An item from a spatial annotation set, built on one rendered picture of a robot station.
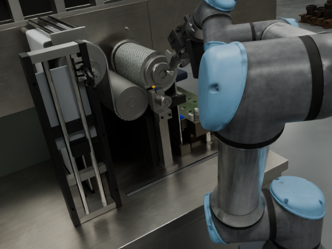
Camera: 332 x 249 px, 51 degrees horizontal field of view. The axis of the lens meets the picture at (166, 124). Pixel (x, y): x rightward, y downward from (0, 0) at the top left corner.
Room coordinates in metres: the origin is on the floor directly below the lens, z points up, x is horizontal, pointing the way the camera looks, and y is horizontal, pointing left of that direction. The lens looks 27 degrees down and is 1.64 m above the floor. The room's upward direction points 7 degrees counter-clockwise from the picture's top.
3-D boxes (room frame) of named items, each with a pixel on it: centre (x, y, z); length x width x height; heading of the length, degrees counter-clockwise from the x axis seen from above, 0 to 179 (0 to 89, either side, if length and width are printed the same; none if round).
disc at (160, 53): (1.14, 0.00, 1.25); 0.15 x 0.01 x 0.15; 118
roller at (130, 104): (1.19, 0.16, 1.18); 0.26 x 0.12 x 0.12; 28
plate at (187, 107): (1.37, -0.09, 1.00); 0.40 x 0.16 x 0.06; 28
